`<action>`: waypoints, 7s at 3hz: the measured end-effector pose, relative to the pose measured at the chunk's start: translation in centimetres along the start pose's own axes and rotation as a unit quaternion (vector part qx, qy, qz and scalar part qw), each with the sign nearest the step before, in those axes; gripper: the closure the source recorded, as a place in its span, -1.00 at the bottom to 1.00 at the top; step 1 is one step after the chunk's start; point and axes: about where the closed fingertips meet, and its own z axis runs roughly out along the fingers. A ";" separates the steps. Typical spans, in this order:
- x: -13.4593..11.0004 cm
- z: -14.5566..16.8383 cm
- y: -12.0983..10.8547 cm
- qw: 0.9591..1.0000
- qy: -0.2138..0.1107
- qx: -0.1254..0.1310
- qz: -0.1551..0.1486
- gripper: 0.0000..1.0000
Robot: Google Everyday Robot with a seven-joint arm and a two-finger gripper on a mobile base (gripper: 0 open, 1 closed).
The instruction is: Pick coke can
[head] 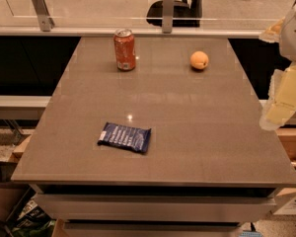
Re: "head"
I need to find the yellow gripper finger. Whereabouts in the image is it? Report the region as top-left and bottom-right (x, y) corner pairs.
(259, 18), (284, 43)
(259, 62), (296, 130)

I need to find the orange soda can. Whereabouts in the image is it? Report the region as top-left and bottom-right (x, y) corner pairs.
(113, 29), (136, 71)

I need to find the orange fruit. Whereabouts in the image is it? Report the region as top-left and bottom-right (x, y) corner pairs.
(190, 51), (209, 70)

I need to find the black office chair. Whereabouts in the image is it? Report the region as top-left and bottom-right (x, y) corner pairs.
(146, 0), (208, 28)

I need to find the blue snack packet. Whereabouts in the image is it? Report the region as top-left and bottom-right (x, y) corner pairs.
(97, 122), (151, 153)

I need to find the upper white drawer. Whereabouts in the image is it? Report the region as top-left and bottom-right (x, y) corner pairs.
(35, 195), (275, 222)

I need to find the green snack bag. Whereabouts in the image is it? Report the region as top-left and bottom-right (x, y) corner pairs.
(12, 199), (55, 237)

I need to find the cardboard box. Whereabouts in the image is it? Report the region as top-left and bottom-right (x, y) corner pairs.
(0, 182), (29, 221)

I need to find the middle metal glass bracket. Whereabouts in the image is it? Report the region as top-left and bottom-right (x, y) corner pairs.
(162, 0), (175, 34)

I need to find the left metal glass bracket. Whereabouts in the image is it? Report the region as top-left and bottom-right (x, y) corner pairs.
(32, 0), (54, 32)

